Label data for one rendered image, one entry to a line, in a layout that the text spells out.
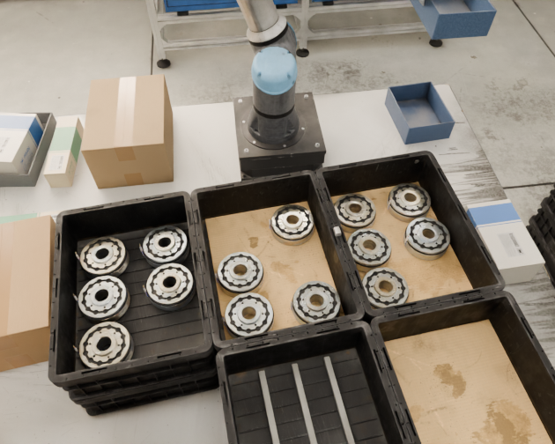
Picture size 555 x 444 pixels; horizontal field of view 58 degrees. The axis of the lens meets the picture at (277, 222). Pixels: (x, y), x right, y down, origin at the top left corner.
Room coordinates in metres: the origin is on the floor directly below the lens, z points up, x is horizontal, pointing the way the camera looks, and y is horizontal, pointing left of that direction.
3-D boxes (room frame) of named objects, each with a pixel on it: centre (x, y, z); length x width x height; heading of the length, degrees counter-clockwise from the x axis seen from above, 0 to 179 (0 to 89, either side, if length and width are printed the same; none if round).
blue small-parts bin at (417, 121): (1.23, -0.45, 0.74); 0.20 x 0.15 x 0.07; 11
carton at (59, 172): (1.07, 0.64, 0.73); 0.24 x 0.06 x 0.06; 4
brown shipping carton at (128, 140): (1.10, 0.44, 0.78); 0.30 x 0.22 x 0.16; 7
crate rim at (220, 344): (0.58, 0.02, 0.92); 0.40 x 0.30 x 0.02; 13
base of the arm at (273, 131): (1.09, 0.01, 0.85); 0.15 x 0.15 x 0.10
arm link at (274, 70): (1.10, 0.01, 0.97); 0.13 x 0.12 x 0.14; 179
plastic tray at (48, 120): (1.08, 0.81, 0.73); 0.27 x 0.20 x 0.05; 1
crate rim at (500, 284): (0.65, -0.28, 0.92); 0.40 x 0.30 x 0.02; 13
